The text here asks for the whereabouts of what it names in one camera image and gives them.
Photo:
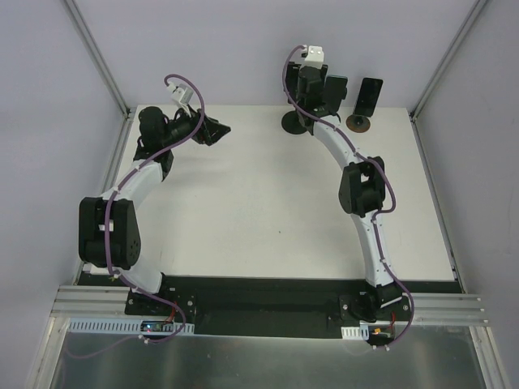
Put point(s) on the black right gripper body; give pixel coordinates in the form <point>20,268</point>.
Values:
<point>290,79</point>

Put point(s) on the brown-base grey phone stand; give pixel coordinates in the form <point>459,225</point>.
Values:
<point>358,123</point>

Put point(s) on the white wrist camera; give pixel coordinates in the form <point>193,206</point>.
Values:
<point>312,56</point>
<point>181,95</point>

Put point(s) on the right white cable duct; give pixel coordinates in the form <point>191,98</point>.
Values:
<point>366,331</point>

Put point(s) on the green-edged black phone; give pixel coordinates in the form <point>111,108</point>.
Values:
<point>336,95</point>

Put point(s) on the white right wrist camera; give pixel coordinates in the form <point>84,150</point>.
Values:
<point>312,56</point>

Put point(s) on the right aluminium frame post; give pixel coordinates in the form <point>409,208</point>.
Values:
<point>475,12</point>

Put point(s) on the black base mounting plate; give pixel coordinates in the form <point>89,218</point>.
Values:
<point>286,308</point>

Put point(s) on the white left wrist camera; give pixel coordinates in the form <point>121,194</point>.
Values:
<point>181,95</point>

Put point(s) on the left white cable duct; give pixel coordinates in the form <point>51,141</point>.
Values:
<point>121,326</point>

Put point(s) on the aluminium frame post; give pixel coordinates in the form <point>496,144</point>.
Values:
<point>78,21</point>
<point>475,12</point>

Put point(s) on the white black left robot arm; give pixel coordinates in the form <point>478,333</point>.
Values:
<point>108,227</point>

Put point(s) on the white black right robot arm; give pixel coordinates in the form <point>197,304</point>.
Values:
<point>362,189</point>

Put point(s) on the white cable duct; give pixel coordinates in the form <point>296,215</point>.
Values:
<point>121,326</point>
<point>366,331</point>

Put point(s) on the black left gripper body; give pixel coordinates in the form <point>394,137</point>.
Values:
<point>203,130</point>

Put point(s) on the left aluminium frame post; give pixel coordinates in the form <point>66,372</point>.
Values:
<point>78,21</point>

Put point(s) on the tall black clamp phone stand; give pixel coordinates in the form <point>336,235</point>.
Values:
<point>290,121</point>

